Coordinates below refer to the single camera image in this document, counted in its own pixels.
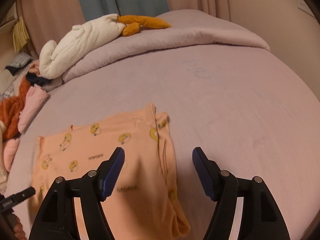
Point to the lilac folded duvet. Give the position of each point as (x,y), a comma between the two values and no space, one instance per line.
(188,28)

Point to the white power strip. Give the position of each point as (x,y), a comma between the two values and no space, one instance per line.
(304,7)

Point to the grey plaid pillow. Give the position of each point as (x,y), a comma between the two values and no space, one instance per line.
(18,63)

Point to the white plush goose toy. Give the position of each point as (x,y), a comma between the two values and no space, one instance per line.
(57,57)

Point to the yellow fringed hanging cloth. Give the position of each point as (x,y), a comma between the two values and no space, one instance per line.
(20,35)

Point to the pink folded garment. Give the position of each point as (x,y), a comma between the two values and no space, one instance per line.
(35,99)

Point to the dark navy garment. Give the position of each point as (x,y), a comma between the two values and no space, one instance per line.
(33,79)

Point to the pink beige curtain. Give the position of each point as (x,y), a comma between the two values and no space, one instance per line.
(49,20)

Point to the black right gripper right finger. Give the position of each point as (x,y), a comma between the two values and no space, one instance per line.
(261,217)

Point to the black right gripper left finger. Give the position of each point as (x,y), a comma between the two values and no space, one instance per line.
(56,218)

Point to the light pink small garment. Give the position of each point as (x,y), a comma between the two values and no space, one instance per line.
(9,150)

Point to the rust orange fluffy garment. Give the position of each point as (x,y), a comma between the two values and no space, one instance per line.
(10,111)

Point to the peach cartoon print garment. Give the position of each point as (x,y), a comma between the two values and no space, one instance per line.
(144,203)

